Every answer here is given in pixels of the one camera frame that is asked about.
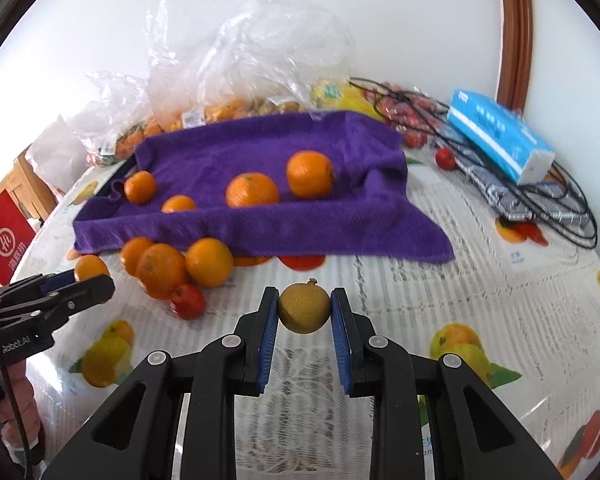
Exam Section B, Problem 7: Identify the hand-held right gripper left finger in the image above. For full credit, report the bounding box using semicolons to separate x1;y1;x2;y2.
42;286;281;480

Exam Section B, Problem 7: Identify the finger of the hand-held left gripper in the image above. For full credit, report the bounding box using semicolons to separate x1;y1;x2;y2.
0;274;117;335
0;268;79;303

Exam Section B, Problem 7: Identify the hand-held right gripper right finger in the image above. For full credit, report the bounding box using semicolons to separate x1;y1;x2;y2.
330;287;563;480

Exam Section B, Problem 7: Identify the large orange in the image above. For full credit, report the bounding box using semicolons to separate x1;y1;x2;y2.
135;243;188;300
225;172;281;209
74;254;111;282
185;238;234;289
286;150;335;198

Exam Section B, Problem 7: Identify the small brown round fruit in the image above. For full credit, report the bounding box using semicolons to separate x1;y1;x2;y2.
278;278;331;334

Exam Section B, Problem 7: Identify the small orange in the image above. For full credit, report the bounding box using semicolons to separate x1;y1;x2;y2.
120;236;155;277
161;195;198;213
124;170;157;206

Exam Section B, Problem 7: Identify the bag of red fruits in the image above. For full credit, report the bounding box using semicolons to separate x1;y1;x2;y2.
375;82;451;148

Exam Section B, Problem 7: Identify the person's left hand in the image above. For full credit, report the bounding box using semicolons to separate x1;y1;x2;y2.
0;359;46;466

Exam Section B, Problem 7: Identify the red paper bag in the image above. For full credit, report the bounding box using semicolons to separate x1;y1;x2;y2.
0;192;36;283

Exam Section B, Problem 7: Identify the wooden chair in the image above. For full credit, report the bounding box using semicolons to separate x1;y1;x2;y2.
10;145;61;221

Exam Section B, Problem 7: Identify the purple towel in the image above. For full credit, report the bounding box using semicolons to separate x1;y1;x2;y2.
73;111;456;264

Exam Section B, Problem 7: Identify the white plastic bag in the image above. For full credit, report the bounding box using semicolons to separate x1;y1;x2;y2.
30;115;101;186

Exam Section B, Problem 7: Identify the clear bag of tangerines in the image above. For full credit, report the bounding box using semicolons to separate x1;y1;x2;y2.
82;72;181;166

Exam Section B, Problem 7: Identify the grey checked pouch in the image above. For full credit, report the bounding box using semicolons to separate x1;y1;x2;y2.
460;145;591;226

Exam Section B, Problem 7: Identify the clear bag of kumquats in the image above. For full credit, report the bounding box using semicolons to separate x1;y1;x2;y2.
150;0;356;126

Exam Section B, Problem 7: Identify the clear bag of brown longans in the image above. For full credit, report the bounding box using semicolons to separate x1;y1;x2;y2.
252;95;308;117

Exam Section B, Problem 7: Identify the yellow snack packet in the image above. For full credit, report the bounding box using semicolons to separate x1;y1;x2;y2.
310;79;381;118

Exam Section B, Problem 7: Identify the blue tissue pack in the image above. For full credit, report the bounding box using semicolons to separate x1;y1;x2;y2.
446;90;556;186

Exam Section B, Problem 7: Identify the black cable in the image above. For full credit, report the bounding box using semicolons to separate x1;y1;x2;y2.
350;77;598;250

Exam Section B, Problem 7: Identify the brown wooden door frame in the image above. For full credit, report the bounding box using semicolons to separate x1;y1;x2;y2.
495;0;533;111

